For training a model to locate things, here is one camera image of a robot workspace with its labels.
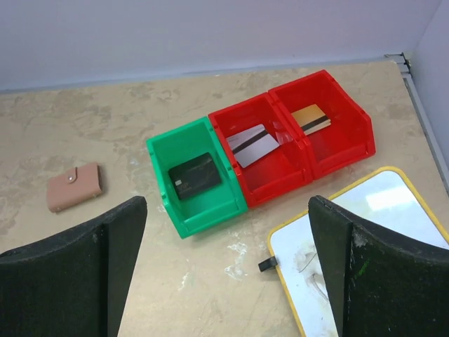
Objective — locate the black VIP cards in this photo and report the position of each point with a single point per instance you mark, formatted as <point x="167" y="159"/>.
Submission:
<point x="194" y="176"/>

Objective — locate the red plastic bin right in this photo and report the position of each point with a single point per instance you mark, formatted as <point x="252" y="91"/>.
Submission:
<point x="348" y="139"/>

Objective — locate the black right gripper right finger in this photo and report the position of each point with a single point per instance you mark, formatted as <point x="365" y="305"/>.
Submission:
<point x="379" y="282"/>

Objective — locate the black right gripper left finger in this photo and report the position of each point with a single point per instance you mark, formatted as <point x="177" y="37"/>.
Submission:
<point x="75" y="282"/>

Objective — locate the red plastic bin middle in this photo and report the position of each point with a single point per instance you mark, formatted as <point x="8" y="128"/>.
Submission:
<point x="282" y="170"/>

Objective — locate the silver magnetic stripe cards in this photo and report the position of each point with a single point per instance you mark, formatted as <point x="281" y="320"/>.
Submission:
<point x="251" y="145"/>

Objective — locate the red plastic bin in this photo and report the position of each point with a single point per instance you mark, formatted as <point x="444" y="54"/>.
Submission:
<point x="282" y="170"/>
<point x="348" y="139"/>

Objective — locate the pink leather card holder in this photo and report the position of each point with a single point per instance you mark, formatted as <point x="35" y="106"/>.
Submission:
<point x="75" y="186"/>

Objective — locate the aluminium table edge rail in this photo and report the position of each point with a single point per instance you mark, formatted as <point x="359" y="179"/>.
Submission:
<point x="405" y="70"/>

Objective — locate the green plastic bin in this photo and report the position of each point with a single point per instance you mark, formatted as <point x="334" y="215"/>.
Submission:
<point x="205" y="210"/>

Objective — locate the gold magnetic stripe cards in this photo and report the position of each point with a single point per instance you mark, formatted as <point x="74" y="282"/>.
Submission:
<point x="311" y="119"/>

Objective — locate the yellow framed whiteboard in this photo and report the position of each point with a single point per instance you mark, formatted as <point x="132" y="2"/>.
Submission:
<point x="386" y="197"/>

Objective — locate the black whiteboard clip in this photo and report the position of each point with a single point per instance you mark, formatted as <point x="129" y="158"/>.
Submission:
<point x="268" y="264"/>

